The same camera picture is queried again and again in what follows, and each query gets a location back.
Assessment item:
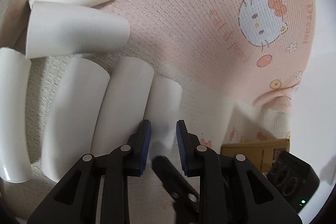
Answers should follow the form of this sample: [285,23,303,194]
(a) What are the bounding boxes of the brown cardboard box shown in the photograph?
[220,139,290,173]

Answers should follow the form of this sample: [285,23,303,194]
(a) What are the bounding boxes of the pink Hello Kitty bedsheet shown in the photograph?
[0,0,317,224]

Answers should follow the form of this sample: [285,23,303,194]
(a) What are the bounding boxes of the black right tracking camera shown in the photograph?
[266,151,319,213]

